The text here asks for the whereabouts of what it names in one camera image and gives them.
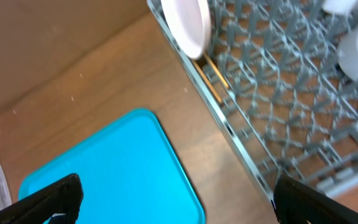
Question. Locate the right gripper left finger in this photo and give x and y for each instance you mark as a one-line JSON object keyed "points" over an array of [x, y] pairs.
{"points": [[58, 202]]}

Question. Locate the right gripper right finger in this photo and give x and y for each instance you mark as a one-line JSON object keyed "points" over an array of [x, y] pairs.
{"points": [[294, 202]]}

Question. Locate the wooden chopstick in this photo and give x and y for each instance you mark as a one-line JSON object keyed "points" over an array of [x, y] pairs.
{"points": [[207, 82], [217, 72]]}

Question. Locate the white cup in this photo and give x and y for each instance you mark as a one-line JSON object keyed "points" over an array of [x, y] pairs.
{"points": [[339, 7]]}

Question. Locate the large white plate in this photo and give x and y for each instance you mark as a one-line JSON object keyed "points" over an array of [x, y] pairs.
{"points": [[190, 23]]}

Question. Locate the grey dishwasher rack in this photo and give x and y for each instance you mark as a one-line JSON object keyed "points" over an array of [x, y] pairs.
{"points": [[289, 109]]}

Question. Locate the teal serving tray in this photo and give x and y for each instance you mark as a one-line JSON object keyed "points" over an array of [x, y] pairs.
{"points": [[129, 174]]}

